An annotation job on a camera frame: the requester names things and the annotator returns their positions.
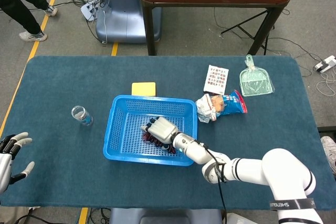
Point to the white power strip with plugs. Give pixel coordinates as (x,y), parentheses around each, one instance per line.
(90,10)

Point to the blue red snack bag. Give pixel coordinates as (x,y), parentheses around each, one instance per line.
(233,104)

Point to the blue plastic basket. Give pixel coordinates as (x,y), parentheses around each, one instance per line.
(123,129)

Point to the white sneaker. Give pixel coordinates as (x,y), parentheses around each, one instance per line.
(330,150)

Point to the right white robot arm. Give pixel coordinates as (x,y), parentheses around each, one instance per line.
(249,171)

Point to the clear glass jar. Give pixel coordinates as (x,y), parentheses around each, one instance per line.
(82,116)

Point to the blue table cloth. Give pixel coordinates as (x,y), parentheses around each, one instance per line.
(65,82)

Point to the person in black trousers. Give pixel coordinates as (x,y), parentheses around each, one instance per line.
(18,3)

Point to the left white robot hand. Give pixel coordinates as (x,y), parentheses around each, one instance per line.
(4,166)

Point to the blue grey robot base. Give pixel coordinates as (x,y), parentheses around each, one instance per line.
(123,16)

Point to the white snack bag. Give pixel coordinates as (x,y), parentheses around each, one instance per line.
(206,108)

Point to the white power strip black plug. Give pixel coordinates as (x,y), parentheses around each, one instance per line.
(326,64)

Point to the grey blue robot chassis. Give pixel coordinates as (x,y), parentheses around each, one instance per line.
(162,216)

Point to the dark red grape bunch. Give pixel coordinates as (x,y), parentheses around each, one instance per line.
(146,137)

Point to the green dustpan in plastic bag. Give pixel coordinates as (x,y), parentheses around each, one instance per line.
(254,82)

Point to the white card with tile print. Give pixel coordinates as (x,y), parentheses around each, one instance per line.
(216,78)

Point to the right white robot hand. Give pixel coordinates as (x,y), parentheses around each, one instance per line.
(164,129)

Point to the yellow sticky note pad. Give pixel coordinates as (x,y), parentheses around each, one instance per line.
(143,89)

